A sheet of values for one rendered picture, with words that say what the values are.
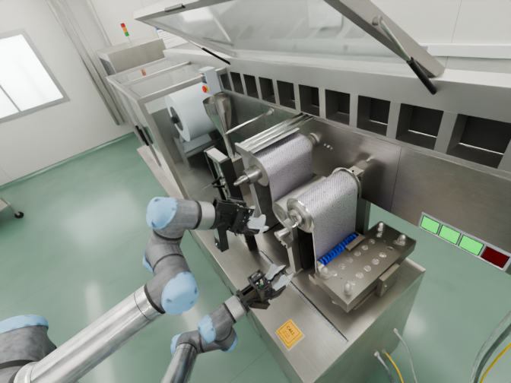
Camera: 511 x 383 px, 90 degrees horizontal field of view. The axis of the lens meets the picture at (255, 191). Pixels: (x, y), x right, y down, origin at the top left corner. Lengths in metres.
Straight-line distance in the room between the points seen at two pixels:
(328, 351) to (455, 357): 1.21
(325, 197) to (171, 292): 0.61
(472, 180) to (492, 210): 0.10
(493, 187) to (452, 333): 1.46
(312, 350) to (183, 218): 0.69
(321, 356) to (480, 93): 0.90
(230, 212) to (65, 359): 0.45
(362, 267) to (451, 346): 1.20
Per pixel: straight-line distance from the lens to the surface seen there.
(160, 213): 0.60
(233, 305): 0.91
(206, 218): 0.65
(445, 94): 0.85
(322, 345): 1.09
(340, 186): 0.99
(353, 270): 1.08
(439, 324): 2.23
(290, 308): 1.15
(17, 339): 0.82
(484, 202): 0.94
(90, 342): 0.65
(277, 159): 1.03
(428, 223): 1.06
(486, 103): 0.83
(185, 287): 0.56
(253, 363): 2.06
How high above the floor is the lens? 1.92
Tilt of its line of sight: 38 degrees down
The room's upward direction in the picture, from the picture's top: 14 degrees counter-clockwise
